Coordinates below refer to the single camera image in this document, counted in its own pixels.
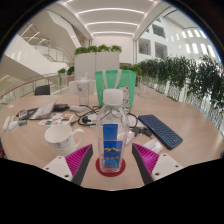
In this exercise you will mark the blue compact keyboard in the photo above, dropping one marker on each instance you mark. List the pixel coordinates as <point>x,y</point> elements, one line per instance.
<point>160,131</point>

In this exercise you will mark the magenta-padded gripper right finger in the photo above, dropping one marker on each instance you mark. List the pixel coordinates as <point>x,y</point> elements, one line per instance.
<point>148,160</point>

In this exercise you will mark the ceiling light strips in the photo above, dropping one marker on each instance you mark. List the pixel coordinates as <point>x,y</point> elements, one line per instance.
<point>111,23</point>

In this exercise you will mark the flat round red coaster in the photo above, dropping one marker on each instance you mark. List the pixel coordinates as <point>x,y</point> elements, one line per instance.
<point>100,170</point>

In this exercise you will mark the white power adapter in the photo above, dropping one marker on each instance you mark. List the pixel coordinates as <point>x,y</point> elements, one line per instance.
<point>77,108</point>

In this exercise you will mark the black keys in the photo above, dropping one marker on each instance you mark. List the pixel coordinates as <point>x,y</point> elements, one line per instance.
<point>141,131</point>

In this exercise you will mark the white oblong case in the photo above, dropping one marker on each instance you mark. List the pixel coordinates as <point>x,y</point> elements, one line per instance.
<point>12,125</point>
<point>6,122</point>

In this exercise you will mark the small white packet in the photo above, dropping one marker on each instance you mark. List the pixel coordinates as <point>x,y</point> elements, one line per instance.
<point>152,145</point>

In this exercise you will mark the row of potted trees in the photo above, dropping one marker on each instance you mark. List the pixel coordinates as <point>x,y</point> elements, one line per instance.
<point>190,78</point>

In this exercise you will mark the colourful sticker sheet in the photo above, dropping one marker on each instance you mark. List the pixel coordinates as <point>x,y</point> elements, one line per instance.
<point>56,119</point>

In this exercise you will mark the black box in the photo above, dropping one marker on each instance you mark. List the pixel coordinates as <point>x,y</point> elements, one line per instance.
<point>61,107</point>

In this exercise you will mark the small planter with plants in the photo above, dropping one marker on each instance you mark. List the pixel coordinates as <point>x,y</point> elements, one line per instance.
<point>65,76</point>

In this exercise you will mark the grey notebook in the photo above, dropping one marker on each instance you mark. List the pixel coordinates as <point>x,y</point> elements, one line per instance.
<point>44,110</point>

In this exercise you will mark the white ceramic mug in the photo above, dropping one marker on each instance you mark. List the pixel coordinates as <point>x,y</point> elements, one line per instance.
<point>61,140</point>

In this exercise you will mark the green tote bag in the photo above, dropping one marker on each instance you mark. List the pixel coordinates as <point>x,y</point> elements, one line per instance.
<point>111,81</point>

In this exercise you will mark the clear tumbler with straw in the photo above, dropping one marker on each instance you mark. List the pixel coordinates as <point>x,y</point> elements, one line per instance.
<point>83,91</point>

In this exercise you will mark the white cabinet with plants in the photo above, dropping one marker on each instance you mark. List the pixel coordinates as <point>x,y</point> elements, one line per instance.
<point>96,63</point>

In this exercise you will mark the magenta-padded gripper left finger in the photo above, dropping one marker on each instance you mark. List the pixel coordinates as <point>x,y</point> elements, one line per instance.
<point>77,160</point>

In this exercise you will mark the glass railing with wooden handrail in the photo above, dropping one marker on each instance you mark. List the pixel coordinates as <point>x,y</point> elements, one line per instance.
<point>25,87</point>

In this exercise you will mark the black chair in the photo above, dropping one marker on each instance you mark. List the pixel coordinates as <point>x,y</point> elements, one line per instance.
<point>42,90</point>

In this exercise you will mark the clear water bottle blue label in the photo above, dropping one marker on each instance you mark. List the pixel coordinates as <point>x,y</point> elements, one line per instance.
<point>112,146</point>

